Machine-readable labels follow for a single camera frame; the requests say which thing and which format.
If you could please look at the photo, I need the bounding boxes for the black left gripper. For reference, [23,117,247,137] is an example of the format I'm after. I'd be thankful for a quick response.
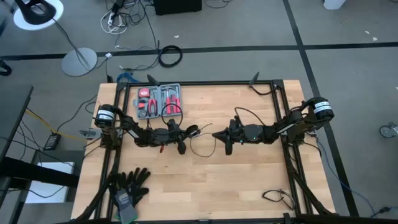
[160,126,194,156]

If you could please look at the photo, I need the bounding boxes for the grey metal mounting bracket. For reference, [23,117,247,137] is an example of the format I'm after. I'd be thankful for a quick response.
[79,128,104,139]

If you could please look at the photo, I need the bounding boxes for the black desk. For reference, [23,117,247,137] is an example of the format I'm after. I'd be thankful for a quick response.
[0,84,80,189]

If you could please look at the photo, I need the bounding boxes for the black frame cable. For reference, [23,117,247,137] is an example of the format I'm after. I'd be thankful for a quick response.
[249,84,277,96]

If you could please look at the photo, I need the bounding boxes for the black work glove grey cuff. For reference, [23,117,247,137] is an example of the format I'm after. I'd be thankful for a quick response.
[109,172,139,224]

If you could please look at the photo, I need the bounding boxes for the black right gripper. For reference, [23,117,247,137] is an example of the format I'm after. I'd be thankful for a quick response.
[212,124,246,156]

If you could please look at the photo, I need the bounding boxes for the black power adapter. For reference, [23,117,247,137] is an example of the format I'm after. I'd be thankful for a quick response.
[43,133,62,151]

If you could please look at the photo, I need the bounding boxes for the black box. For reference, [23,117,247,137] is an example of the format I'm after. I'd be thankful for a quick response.
[153,0,203,16]

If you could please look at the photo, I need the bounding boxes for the black pointed bracket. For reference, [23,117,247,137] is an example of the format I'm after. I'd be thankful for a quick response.
[146,73,161,86]
[248,71,261,86]

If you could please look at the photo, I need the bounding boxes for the long red handled screwdriver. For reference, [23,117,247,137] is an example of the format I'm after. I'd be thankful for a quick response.
[172,87,182,114]

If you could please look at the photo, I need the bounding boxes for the white container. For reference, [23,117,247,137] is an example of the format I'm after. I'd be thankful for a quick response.
[323,0,347,11]

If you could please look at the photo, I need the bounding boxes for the coiled black floor cable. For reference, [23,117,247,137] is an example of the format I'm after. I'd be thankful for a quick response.
[158,44,184,68]

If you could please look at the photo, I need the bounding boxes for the yellow floor cable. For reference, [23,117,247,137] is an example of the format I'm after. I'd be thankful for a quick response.
[25,108,88,143]

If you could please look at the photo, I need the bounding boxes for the grey caster wheel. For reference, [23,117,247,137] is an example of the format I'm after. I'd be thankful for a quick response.
[379,122,398,139]

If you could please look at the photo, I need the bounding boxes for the red handled hammer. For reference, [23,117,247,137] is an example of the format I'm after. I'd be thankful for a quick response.
[160,86,175,115]

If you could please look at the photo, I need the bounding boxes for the long thin black cord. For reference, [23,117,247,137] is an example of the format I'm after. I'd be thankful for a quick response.
[188,123,217,158]

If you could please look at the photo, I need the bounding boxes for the blue floor cable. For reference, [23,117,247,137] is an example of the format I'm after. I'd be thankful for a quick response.
[316,139,377,216]

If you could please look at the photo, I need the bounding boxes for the red handled pliers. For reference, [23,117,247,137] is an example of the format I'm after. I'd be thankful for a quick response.
[147,90,159,116]

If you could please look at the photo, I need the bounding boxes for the white cabinet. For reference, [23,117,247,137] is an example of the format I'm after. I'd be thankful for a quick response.
[24,161,76,205]

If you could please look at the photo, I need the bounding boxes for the black floor plug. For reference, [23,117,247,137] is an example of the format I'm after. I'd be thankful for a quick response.
[371,205,393,218]

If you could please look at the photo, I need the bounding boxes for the white power strip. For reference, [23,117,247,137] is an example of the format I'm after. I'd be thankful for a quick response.
[99,7,129,35]

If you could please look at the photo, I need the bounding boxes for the grey round stand base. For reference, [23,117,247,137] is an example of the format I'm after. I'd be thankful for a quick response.
[60,47,98,78]

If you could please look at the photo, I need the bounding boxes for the small tangled black cord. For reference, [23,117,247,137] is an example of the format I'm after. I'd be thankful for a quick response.
[262,188,295,212]

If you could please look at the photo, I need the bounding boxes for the blue cable bundle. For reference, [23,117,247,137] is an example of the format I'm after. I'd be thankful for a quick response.
[116,71,135,84]

